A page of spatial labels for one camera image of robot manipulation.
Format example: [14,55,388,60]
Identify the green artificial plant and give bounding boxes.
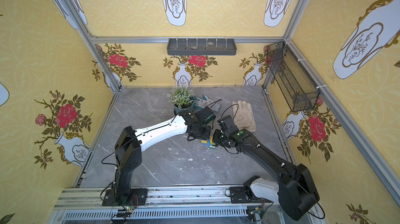
[169,87,194,109]

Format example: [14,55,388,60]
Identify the grey plant pot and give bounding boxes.
[174,104,194,115]

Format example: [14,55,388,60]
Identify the aluminium corner post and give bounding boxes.
[53,0,122,94]

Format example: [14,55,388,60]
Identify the beige work glove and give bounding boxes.
[232,100,257,132]

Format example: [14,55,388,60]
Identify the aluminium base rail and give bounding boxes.
[46,183,327,224]

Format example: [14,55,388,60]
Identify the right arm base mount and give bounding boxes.
[229,187,262,204]

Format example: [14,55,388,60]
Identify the yellow lego brick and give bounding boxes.
[201,139,213,146]

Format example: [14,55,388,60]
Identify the grey wall shelf tray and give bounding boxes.
[167,37,238,56]

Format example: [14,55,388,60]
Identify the teal grey work glove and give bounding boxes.
[194,95,221,112]

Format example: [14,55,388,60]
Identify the black wire mesh basket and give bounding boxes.
[266,42,320,112]

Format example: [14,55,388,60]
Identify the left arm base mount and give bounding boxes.
[102,188,148,207]

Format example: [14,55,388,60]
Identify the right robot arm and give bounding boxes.
[213,115,320,221]

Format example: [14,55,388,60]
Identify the large blue lego brick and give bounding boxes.
[202,137,217,148]

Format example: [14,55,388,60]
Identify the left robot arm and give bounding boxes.
[111,106,216,205]

